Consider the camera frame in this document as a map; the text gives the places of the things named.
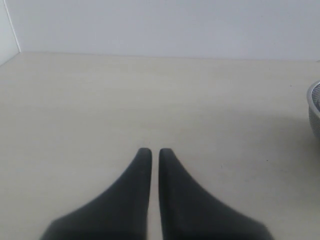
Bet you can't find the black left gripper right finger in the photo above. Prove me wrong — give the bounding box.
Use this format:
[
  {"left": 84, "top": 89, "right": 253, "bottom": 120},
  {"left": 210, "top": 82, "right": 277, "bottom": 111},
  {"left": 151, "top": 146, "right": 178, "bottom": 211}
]
[{"left": 158, "top": 148, "right": 273, "bottom": 240}]

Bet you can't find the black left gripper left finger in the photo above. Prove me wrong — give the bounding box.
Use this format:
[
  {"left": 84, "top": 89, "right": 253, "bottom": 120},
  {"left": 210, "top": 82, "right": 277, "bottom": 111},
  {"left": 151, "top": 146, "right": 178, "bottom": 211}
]
[{"left": 41, "top": 148, "right": 152, "bottom": 240}]

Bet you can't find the steel mesh strainer bowl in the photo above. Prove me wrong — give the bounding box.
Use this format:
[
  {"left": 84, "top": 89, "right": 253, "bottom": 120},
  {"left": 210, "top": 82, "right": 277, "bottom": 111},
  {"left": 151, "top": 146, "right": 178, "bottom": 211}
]
[{"left": 306, "top": 81, "right": 320, "bottom": 140}]

